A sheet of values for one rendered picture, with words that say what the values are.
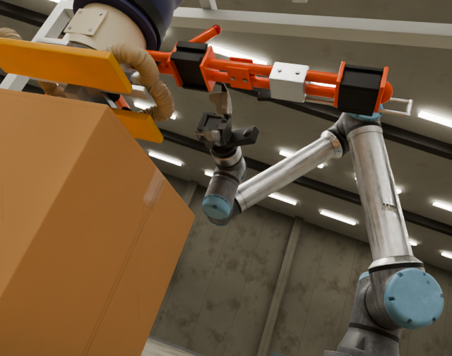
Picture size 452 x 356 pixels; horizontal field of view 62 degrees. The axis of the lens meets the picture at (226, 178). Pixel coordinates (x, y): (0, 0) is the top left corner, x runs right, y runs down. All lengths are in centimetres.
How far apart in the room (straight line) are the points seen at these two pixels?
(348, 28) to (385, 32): 27
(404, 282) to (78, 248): 85
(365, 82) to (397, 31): 247
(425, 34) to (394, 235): 222
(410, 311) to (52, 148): 93
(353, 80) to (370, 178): 54
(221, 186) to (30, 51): 61
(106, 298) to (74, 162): 24
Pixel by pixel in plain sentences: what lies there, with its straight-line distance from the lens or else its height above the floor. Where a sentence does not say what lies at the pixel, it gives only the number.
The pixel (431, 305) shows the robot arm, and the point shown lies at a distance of 116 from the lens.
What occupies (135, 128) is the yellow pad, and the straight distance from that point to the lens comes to 93.
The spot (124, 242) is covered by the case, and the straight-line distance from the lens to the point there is 63.
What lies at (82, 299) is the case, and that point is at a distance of 59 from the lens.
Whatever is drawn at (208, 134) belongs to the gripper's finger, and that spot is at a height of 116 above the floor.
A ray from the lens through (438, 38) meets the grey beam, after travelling 324.
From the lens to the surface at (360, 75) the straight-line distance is 76.
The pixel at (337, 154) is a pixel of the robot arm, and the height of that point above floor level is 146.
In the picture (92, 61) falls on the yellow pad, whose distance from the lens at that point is 77.
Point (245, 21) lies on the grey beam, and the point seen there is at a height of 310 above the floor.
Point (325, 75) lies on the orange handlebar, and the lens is 76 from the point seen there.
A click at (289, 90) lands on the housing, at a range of 77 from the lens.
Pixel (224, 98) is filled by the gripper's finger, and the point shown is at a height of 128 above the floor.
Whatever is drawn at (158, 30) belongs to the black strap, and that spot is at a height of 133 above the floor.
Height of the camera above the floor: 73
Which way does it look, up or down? 22 degrees up
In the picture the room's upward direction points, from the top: 20 degrees clockwise
